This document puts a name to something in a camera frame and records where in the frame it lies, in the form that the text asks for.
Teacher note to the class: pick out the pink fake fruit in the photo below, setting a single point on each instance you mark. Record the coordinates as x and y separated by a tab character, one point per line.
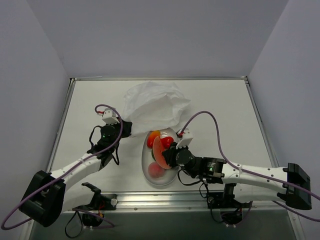
155	171

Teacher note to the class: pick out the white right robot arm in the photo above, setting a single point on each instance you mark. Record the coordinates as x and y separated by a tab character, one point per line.
290	184

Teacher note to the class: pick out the white plastic bag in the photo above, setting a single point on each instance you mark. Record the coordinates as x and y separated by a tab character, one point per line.
153	105

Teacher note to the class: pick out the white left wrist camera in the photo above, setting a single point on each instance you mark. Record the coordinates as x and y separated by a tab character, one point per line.
109	117

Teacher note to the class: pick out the aluminium front rail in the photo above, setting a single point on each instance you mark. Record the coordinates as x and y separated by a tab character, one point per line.
148	198

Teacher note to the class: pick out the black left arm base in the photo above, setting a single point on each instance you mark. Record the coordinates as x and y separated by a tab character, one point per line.
92	216

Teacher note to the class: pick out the fake watermelon slice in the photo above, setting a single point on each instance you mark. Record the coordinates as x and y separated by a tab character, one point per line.
157	150

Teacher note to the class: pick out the white oval plate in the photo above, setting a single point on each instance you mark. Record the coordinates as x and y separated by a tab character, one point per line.
146	159

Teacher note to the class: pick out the green fake lime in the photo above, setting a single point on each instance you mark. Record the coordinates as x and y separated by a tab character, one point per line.
152	154

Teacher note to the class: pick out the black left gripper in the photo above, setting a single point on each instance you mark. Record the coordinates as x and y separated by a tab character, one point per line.
125	128

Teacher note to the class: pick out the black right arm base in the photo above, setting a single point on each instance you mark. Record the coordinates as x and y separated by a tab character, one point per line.
235	212

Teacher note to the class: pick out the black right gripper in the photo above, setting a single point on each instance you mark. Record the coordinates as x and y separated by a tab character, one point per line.
166	154

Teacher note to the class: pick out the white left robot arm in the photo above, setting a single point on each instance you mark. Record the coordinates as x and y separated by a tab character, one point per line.
47	196

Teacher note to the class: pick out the red fake fruit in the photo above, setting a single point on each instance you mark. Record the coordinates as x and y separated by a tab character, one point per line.
166	141

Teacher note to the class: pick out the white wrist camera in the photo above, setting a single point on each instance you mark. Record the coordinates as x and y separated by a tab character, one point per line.
184	138
109	117

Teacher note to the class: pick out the red orange fake mango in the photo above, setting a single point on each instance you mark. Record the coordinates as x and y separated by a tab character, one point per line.
151	138

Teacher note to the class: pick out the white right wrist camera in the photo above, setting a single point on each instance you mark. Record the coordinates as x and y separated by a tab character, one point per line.
184	138

